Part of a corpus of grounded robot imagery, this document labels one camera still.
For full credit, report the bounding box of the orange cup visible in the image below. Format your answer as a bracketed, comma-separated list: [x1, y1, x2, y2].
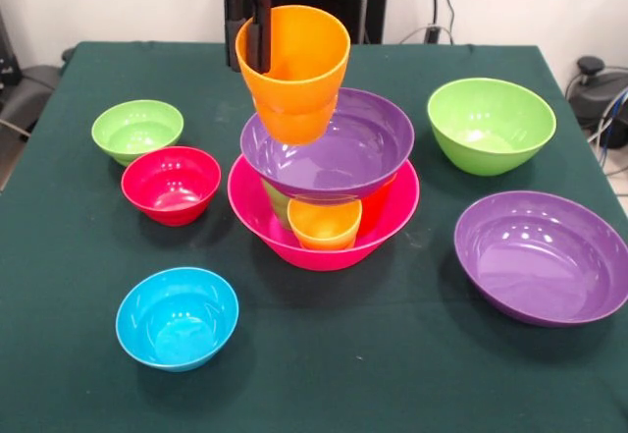
[234, 4, 352, 147]

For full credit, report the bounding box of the purple bowl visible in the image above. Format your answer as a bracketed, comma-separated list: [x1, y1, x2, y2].
[453, 189, 628, 328]
[238, 86, 416, 203]

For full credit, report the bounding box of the green cup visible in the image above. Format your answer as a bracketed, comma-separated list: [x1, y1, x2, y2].
[261, 180, 294, 231]

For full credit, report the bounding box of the large pink bowl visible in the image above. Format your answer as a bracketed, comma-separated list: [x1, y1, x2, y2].
[227, 152, 422, 273]

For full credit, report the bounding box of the yellow cup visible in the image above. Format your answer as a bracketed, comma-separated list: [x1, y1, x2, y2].
[286, 197, 364, 251]

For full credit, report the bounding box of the red cup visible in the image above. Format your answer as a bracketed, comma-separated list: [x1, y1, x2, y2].
[356, 176, 397, 238]

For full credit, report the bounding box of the large green bowl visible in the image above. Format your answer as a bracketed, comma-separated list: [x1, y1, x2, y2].
[426, 77, 558, 178]

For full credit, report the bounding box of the blue bowl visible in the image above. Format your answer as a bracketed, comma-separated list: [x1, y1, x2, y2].
[115, 266, 240, 374]

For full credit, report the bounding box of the small green bowl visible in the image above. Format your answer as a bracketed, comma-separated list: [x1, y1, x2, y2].
[90, 99, 185, 168]

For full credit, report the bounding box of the small red bowl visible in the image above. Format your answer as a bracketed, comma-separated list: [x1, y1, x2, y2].
[121, 145, 223, 228]

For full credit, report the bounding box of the black floor stand base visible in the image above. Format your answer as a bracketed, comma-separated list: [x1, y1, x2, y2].
[564, 55, 628, 128]
[0, 63, 64, 133]

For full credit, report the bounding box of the dark green tablecloth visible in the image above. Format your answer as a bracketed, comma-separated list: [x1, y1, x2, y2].
[0, 40, 628, 433]

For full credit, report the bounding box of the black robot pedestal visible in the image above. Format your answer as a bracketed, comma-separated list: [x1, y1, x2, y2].
[224, 0, 398, 45]

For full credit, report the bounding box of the black hanging cable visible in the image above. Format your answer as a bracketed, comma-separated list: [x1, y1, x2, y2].
[399, 0, 457, 45]

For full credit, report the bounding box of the blue and white cable bundle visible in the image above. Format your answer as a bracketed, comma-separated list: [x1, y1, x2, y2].
[586, 86, 628, 152]

